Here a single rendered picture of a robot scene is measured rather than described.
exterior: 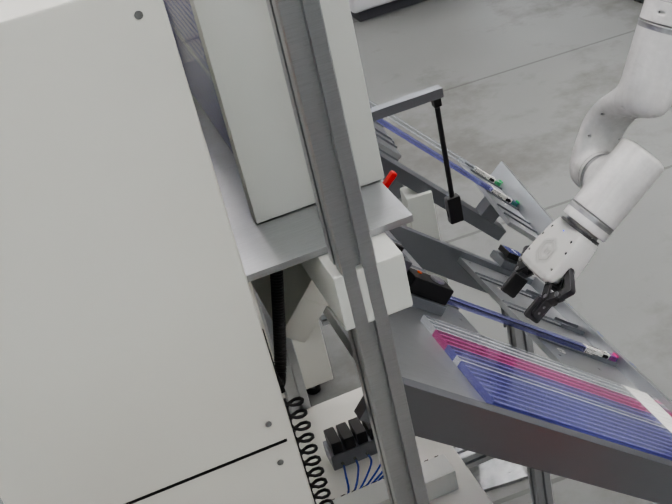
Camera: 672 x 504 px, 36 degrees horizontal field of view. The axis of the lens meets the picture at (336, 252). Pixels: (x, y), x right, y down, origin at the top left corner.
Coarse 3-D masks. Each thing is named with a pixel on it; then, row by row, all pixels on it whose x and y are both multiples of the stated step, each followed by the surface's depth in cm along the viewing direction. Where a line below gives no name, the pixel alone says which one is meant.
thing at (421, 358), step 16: (448, 304) 166; (336, 320) 133; (400, 320) 147; (416, 320) 151; (448, 320) 159; (464, 320) 163; (400, 336) 140; (416, 336) 144; (432, 336) 148; (352, 352) 128; (400, 352) 135; (416, 352) 138; (432, 352) 141; (400, 368) 129; (416, 368) 132; (432, 368) 135; (448, 368) 138; (432, 384) 130; (448, 384) 133; (464, 384) 136; (480, 400) 133
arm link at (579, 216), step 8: (568, 208) 168; (576, 208) 167; (584, 208) 169; (568, 216) 169; (576, 216) 166; (584, 216) 166; (592, 216) 165; (576, 224) 167; (584, 224) 165; (592, 224) 165; (600, 224) 165; (592, 232) 166; (600, 232) 166; (608, 232) 167
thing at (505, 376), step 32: (448, 352) 144; (480, 352) 148; (512, 352) 156; (480, 384) 136; (512, 384) 142; (544, 384) 150; (576, 384) 158; (608, 384) 168; (544, 416) 137; (576, 416) 144; (608, 416) 152; (640, 416) 160; (640, 448) 146
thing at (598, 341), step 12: (540, 288) 208; (564, 312) 200; (576, 312) 199; (576, 324) 197; (588, 324) 195; (588, 336) 193; (600, 336) 191; (600, 348) 190; (612, 348) 187; (624, 360) 184; (624, 372) 183; (636, 372) 181; (636, 384) 180; (648, 384) 178; (660, 396) 175
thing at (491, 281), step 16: (480, 272) 199; (496, 272) 206; (496, 288) 194; (528, 288) 207; (512, 304) 188; (528, 304) 195; (528, 320) 184; (544, 320) 190; (560, 320) 194; (576, 336) 191; (544, 352) 174; (560, 352) 175; (576, 352) 180; (576, 368) 171; (592, 368) 176; (608, 368) 182; (624, 384) 177
